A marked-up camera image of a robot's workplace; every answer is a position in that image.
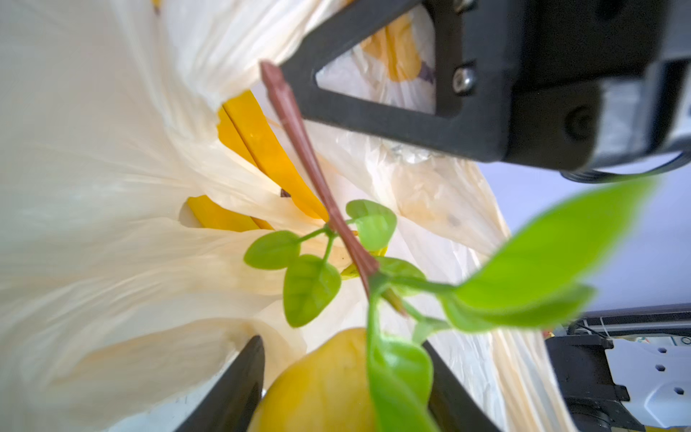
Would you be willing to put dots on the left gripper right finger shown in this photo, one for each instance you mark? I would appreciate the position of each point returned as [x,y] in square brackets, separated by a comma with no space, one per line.
[451,406]

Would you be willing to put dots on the yellow fake lemon with leaves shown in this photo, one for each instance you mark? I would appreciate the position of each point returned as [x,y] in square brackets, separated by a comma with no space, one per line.
[532,282]

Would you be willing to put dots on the yellow fake banana bunch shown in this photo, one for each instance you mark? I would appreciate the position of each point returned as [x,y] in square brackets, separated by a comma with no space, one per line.
[245,130]

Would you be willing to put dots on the cream banana print plastic bag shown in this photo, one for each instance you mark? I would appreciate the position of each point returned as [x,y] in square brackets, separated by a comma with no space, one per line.
[110,305]

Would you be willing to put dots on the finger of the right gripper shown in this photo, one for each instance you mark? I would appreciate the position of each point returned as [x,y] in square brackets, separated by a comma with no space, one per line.
[473,77]

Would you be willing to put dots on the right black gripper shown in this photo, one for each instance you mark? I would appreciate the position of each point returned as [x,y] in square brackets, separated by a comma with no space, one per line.
[604,83]

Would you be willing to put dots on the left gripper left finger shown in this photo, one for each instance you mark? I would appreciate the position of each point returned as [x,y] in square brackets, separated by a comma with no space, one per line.
[232,401]

